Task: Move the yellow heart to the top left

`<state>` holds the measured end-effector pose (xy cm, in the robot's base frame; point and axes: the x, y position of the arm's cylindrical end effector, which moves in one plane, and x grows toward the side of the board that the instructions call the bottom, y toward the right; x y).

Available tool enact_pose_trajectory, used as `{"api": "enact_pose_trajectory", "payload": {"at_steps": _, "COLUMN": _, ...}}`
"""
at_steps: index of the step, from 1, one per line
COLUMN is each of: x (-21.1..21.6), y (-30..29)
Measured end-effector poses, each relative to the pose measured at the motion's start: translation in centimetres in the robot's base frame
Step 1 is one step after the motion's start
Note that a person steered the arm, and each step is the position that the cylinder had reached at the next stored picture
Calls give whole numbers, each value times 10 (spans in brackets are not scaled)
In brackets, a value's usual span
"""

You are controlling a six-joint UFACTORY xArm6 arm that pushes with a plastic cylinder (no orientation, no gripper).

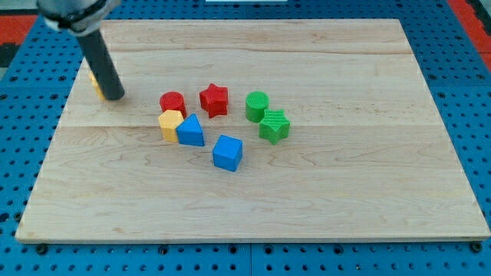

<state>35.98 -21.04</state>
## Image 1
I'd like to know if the yellow heart block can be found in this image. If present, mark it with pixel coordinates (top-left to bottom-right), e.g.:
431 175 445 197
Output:
88 71 106 100

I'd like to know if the grey robot arm end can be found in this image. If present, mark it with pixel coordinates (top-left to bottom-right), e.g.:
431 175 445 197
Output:
36 0 122 37

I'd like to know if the wooden board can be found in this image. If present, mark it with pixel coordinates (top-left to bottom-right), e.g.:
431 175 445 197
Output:
16 19 490 244

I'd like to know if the blue cube block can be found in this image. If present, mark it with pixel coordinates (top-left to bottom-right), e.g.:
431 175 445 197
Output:
212 135 243 172

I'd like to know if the green star block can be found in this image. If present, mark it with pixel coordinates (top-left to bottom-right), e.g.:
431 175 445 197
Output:
259 109 290 145

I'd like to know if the green cylinder block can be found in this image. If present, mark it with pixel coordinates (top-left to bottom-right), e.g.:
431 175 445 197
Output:
245 90 269 123

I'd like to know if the red star block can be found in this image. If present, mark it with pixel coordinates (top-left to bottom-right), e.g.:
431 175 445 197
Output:
199 84 229 118

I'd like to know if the blue triangle block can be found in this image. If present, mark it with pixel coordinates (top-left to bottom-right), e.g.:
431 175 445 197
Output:
176 113 205 146

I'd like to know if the yellow hexagon block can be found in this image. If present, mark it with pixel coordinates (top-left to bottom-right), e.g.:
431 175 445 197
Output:
157 110 184 143

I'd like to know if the red cylinder block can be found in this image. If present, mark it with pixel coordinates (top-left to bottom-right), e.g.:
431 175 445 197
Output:
159 91 187 118

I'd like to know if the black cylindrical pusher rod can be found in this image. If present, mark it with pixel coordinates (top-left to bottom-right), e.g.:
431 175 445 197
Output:
77 30 125 100

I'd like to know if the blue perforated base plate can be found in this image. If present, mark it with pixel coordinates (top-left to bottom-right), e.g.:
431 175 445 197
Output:
1 1 490 275

